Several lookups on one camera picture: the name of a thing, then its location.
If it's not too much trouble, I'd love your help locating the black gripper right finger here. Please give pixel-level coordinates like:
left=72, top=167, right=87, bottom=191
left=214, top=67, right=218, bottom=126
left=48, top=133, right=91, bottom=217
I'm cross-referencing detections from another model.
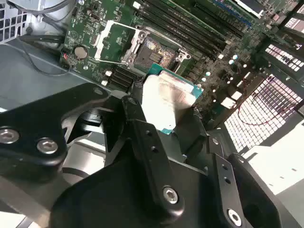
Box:
left=175, top=106, right=298, bottom=228

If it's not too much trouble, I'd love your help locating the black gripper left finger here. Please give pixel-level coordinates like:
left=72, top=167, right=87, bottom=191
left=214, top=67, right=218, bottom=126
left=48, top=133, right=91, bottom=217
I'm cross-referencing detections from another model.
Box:
left=0, top=79, right=185, bottom=226

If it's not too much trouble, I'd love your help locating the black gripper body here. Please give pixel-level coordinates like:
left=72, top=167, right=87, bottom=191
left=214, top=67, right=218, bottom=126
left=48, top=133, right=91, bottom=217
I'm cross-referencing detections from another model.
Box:
left=49, top=144, right=222, bottom=228

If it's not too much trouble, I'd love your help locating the silver green CPU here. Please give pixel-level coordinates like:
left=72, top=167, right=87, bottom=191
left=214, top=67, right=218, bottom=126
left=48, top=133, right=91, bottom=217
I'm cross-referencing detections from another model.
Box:
left=141, top=63, right=204, bottom=135

